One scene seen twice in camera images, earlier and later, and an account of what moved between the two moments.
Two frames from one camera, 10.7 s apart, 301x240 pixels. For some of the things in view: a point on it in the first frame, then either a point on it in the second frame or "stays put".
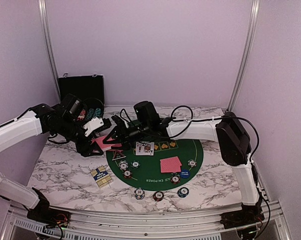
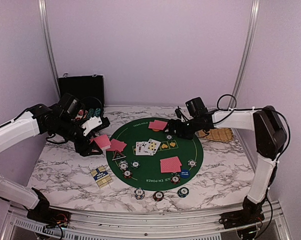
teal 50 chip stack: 183,192 stays put
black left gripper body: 80,146 stays put
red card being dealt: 170,164 stays put
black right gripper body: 132,134 -> 185,131
